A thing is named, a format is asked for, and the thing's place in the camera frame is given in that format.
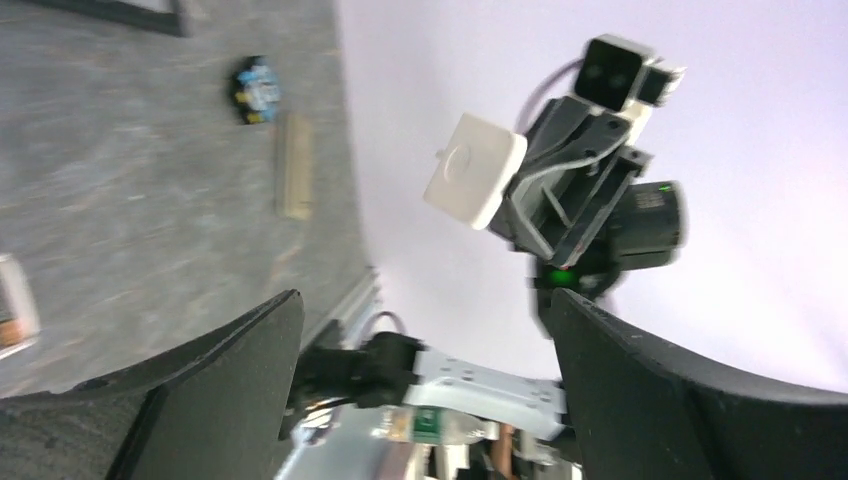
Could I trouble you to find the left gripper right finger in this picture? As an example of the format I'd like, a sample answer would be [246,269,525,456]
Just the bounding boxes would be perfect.
[548,289,847,479]

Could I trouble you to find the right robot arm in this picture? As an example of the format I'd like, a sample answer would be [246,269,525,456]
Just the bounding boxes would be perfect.
[281,94,681,445]

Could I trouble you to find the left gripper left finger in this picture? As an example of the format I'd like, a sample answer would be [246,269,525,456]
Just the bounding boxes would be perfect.
[1,290,304,480]

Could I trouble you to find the black white chessboard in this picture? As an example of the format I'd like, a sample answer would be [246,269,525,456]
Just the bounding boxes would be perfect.
[28,0,190,38]

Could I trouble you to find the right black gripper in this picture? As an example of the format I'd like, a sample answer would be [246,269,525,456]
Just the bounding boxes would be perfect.
[488,97,653,267]

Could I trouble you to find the beige remote control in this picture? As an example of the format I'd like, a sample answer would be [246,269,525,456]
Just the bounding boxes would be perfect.
[274,111,314,221]

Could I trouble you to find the red white remote control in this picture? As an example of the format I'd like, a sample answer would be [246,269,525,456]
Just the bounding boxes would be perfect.
[1,253,41,359]

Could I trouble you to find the blue owl toy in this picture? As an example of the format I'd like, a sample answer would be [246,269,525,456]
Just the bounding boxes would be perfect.
[228,55,281,125]

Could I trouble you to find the white remote battery cover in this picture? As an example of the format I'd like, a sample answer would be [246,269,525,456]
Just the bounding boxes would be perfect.
[423,113,528,230]

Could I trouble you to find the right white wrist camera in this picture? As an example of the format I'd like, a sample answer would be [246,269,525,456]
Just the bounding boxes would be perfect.
[572,34,686,145]

